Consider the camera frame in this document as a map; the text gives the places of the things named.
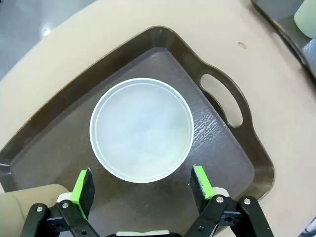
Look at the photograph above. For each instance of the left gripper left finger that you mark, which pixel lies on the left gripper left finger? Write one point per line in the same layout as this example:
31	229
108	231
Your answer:
80	195

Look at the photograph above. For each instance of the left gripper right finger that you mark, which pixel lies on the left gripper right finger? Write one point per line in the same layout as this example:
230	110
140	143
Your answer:
201	185

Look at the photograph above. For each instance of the tall beige cup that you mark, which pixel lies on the tall beige cup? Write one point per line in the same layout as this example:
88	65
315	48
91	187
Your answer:
14	212

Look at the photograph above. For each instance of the white round bowl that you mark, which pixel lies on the white round bowl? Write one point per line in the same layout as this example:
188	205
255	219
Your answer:
140	130

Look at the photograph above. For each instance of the dark brown plastic tray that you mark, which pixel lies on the dark brown plastic tray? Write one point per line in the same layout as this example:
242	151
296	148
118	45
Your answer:
61	138

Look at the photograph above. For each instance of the dark tray under teal cloth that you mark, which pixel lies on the dark tray under teal cloth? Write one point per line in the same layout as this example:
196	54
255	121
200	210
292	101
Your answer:
276	17

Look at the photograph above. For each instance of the tall pale green cup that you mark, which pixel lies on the tall pale green cup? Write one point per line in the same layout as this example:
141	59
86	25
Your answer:
307	17

